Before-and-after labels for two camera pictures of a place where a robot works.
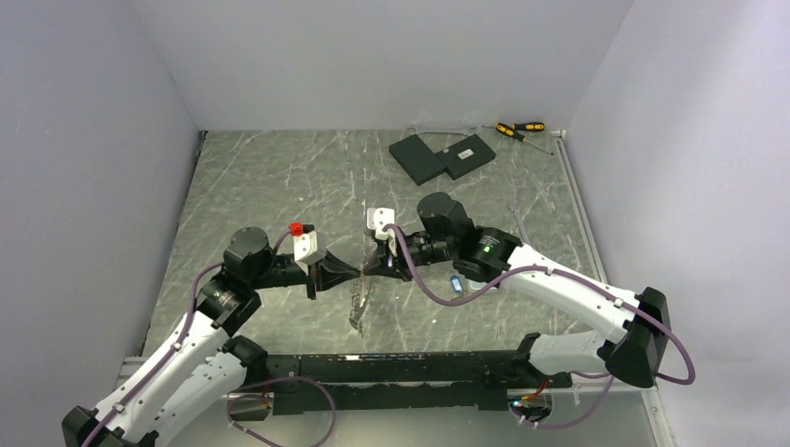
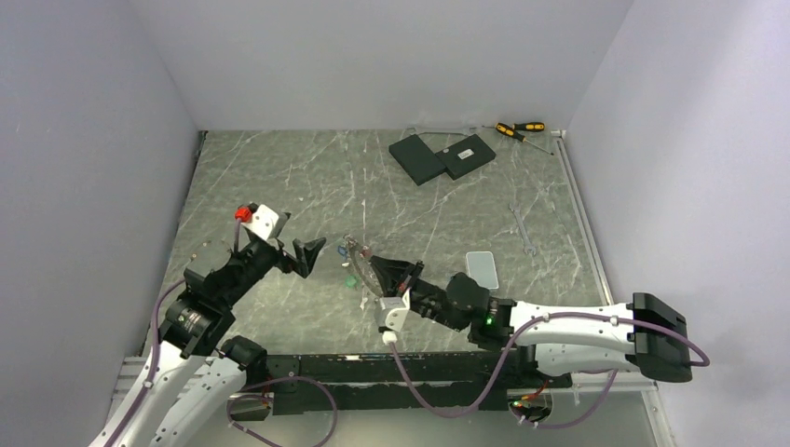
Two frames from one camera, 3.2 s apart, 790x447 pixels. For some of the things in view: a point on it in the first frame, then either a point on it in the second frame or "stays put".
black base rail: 402,382 stays put
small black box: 465,155 stays put
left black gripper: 325,278 → 301,264
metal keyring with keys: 360,298 → 363,277
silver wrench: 524,232 stays put
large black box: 417,159 stays put
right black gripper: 396,267 → 392,271
